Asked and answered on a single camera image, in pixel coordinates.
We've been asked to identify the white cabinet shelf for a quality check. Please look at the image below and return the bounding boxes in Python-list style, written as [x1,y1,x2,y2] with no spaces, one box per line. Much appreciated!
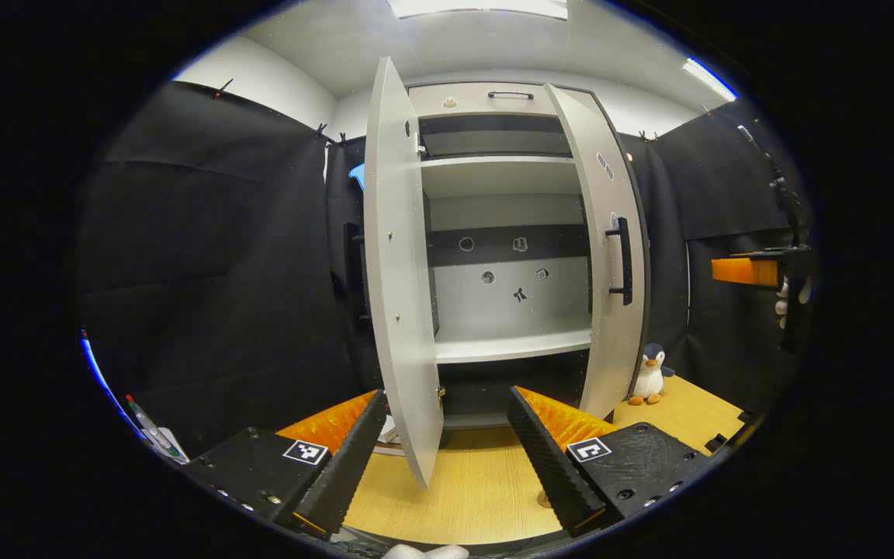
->
[433,328,594,366]
[420,155,581,199]

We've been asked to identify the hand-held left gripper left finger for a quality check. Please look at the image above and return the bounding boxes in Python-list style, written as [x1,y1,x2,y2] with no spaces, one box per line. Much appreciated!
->
[182,388,388,542]

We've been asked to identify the white and grey cabinet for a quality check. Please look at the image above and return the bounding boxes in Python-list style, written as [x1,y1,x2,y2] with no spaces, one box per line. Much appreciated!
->
[404,82,653,432]

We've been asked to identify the beige cabinet drawer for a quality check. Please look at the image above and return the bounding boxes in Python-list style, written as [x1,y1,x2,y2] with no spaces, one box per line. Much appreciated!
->
[408,82,595,119]

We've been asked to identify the white cabinet door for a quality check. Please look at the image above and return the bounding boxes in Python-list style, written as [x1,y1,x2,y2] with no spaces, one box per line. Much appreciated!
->
[544,83,650,420]
[362,56,445,490]

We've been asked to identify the penguin plush toy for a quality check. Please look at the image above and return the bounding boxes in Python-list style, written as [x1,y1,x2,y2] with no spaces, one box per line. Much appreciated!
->
[628,342,676,407]

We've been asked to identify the white plastic device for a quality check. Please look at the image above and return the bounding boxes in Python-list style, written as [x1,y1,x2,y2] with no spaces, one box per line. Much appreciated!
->
[154,425,190,465]

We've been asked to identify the black backdrop cloth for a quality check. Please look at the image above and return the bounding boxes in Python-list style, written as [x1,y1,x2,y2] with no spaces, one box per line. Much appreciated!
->
[74,80,813,459]

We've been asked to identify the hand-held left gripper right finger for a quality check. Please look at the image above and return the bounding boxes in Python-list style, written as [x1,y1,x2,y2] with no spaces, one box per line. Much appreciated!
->
[507,385,716,538]

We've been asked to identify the black door handle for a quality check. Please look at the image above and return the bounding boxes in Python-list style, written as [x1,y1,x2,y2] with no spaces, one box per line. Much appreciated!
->
[605,217,634,306]

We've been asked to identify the rectangular ceiling light panel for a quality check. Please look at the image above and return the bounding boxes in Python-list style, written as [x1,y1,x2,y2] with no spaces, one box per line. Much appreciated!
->
[386,0,570,21]
[683,57,738,102]

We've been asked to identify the green and red pen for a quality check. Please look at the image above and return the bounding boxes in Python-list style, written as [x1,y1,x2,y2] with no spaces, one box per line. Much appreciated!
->
[124,394,182,459]

